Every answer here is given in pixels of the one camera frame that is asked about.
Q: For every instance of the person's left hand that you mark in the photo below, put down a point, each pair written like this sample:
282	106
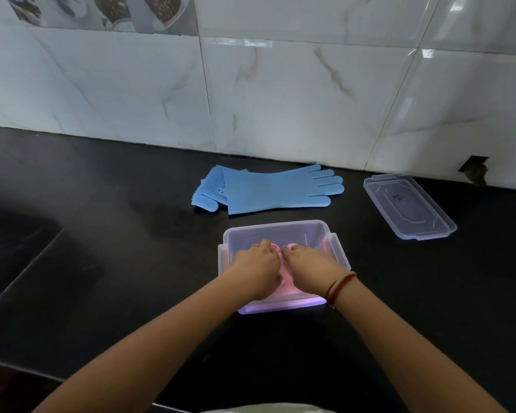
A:
256	268

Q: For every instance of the person's right hand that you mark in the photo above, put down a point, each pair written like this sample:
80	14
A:
314	270

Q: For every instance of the transparent plastic box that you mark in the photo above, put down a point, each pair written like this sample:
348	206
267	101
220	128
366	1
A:
275	232

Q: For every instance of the blue rubber glove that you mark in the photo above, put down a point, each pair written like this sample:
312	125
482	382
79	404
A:
266	191
208	191

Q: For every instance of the transparent plastic lid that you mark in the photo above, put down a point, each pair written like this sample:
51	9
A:
408	206

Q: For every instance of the person's right forearm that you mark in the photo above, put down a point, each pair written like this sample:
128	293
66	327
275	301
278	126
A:
413	352

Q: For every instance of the person's left forearm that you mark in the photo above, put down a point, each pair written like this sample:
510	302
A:
155	357

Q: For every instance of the person's light patterned shirt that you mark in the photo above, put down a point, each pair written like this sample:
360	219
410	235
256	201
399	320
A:
266	409

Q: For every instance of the black sink basin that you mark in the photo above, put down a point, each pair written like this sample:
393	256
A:
13	262

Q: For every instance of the dessert picture wall tile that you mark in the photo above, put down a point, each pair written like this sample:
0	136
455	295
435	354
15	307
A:
112	10

